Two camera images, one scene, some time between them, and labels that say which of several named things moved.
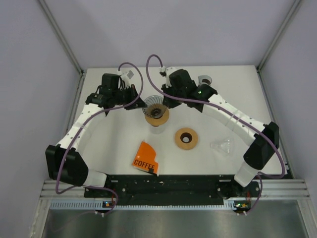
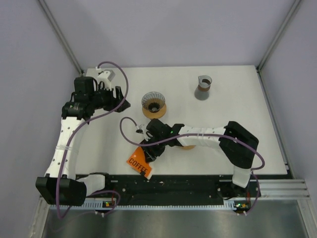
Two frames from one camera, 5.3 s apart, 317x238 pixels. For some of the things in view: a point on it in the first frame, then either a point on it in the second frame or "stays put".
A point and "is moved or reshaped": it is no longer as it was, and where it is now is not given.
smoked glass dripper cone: [155, 108] is moved or reshaped
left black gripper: [138, 103] -> [112, 104]
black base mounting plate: [173, 190] stays put
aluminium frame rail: [262, 189] stays put
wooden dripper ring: [156, 122] is moved or reshaped
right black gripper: [167, 102] -> [151, 154]
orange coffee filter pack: [144, 158] is moved or reshaped
